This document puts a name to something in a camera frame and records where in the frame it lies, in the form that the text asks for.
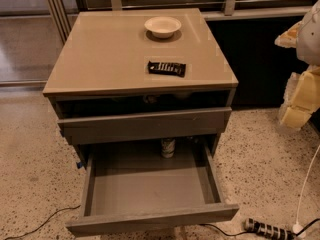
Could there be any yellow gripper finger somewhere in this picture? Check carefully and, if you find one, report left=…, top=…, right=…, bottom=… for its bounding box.
left=279, top=67, right=320, bottom=129
left=275, top=21, right=302, bottom=48

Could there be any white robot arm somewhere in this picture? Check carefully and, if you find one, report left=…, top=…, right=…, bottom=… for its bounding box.
left=275, top=0, right=320, bottom=130

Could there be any closed grey top drawer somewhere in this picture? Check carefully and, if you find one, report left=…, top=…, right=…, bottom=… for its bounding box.
left=58, top=107, right=231, bottom=145

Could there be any small can in drawer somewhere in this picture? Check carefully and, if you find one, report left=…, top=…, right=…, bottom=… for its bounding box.
left=161, top=138, right=175, bottom=158

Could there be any grey drawer cabinet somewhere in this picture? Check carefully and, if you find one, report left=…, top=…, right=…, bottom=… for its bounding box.
left=42, top=7, right=240, bottom=240

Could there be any open grey middle drawer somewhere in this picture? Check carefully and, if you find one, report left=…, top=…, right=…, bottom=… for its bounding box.
left=66, top=139, right=239, bottom=237

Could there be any white ceramic bowl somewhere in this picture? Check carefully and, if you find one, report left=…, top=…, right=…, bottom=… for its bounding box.
left=144, top=16, right=182, bottom=39

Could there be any black power strip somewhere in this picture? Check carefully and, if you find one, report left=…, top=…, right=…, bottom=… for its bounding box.
left=244, top=218, right=295, bottom=240

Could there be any blue tape piece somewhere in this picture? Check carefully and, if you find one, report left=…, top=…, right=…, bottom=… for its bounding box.
left=76, top=162, right=83, bottom=169

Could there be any white cable with plug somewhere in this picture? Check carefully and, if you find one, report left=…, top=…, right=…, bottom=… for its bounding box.
left=292, top=144, right=320, bottom=237

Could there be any black cable under drawer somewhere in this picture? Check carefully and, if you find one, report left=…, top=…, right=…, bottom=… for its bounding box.
left=199, top=223, right=249, bottom=237

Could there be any black floor cable left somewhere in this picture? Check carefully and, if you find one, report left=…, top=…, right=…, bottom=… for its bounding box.
left=3, top=204, right=82, bottom=240

